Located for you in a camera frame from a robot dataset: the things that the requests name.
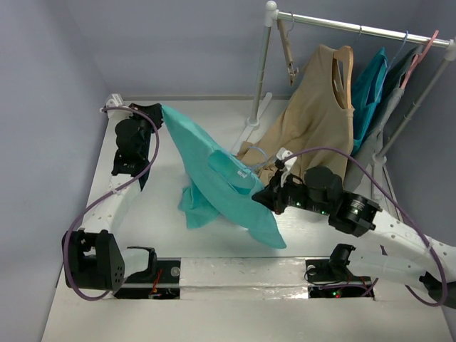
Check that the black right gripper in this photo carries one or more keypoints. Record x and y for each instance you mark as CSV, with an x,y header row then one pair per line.
x,y
278,196

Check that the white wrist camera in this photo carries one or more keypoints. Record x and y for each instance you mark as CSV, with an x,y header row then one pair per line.
x,y
284,163
114,100

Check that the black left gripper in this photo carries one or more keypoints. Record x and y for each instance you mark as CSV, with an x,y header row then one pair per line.
x,y
153,111

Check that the pink hanger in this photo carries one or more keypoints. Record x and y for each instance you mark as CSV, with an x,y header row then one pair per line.
x,y
417,58

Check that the white clothes rack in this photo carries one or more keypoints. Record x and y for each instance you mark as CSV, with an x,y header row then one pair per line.
x,y
261,98

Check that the teal t shirt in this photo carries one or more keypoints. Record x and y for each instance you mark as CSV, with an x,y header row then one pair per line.
x,y
220,185

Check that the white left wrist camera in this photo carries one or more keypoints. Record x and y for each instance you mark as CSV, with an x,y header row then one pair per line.
x,y
114,100

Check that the wooden clip hanger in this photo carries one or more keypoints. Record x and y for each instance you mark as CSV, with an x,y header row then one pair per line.
x,y
286,46

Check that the turquoise hanging shirt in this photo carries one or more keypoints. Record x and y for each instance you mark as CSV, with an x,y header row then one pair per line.
x,y
366,95

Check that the beige tank top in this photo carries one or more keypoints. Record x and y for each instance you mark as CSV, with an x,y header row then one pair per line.
x,y
312,125

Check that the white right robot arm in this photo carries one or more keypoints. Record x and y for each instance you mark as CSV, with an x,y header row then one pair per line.
x,y
409,259

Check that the grey hanging shirt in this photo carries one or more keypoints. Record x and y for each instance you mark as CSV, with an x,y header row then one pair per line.
x,y
391,96

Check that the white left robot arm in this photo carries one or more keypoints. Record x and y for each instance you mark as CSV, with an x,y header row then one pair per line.
x,y
92,258

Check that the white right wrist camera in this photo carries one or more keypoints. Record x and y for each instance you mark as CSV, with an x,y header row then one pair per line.
x,y
284,163

